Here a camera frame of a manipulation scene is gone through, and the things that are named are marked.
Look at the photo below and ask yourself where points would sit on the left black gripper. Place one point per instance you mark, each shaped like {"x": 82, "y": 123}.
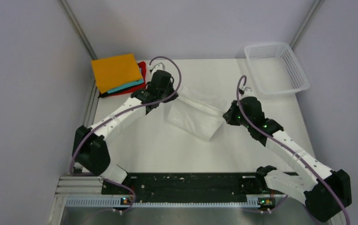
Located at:
{"x": 172, "y": 91}

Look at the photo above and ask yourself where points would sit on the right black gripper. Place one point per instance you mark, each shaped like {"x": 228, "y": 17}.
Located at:
{"x": 229, "y": 116}

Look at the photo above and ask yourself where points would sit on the white t shirt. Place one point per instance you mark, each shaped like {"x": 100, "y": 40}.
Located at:
{"x": 198, "y": 113}

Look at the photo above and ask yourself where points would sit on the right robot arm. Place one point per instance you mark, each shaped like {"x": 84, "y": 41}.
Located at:
{"x": 323, "y": 191}

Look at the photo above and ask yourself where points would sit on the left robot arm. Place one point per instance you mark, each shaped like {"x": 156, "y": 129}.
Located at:
{"x": 91, "y": 145}

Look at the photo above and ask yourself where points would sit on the teal folded t shirt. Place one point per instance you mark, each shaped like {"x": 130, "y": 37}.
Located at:
{"x": 126, "y": 86}

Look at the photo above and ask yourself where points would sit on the red folded t shirt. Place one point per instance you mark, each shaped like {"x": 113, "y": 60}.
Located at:
{"x": 142, "y": 68}

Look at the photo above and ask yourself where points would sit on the white plastic basket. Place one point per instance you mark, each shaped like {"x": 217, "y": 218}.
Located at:
{"x": 275, "y": 70}

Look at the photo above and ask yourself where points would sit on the orange folded t shirt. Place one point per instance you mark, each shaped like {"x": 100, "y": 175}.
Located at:
{"x": 115, "y": 71}

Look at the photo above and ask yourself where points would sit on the black folded t shirt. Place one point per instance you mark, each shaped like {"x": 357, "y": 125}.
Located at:
{"x": 103, "y": 95}

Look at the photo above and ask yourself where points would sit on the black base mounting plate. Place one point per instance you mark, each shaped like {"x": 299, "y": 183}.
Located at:
{"x": 227, "y": 187}

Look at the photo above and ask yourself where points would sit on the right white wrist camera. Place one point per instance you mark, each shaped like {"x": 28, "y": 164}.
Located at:
{"x": 246, "y": 92}

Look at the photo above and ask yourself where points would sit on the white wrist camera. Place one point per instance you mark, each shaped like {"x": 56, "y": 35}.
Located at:
{"x": 156, "y": 67}
{"x": 246, "y": 92}

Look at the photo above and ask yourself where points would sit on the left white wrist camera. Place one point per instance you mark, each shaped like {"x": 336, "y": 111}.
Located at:
{"x": 156, "y": 67}

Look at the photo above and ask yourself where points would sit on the left aluminium frame rail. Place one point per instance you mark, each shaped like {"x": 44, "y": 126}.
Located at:
{"x": 88, "y": 118}

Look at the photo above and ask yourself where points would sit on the left corner metal post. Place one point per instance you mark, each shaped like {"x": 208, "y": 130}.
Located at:
{"x": 78, "y": 29}

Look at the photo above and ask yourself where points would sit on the corner metal post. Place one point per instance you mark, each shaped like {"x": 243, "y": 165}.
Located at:
{"x": 78, "y": 29}
{"x": 305, "y": 23}

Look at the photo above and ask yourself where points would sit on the right corner metal post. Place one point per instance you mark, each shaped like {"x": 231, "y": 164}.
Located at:
{"x": 305, "y": 23}

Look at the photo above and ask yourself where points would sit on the white slotted cable duct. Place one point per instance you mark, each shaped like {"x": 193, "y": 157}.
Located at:
{"x": 117, "y": 202}

